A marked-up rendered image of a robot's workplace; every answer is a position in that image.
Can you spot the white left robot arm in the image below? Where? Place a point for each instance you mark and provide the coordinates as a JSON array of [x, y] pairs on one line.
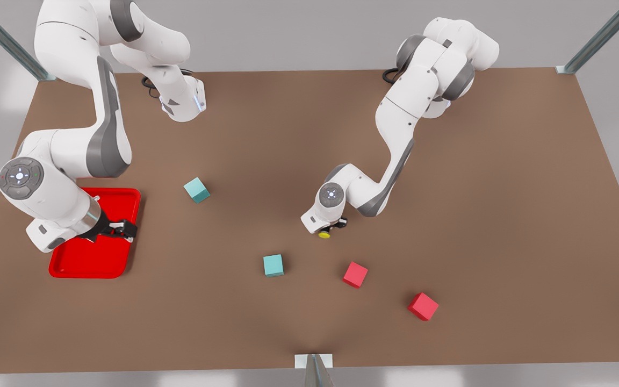
[[401, 123]]

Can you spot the red plastic tray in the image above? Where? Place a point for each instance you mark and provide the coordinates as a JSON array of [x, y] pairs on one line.
[[102, 252]]

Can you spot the red cube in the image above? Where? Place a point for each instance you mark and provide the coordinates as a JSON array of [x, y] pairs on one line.
[[423, 306], [355, 274]]

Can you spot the silver frame post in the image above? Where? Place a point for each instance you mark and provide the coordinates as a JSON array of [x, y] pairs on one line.
[[599, 37], [3, 40], [316, 371]]

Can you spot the small yellow object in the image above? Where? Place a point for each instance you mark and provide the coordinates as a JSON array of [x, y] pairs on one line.
[[324, 234]]

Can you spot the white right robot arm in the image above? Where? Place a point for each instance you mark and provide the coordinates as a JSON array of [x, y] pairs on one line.
[[67, 161]]

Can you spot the teal cube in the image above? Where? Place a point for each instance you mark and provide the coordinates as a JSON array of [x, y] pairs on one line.
[[273, 265], [196, 190]]

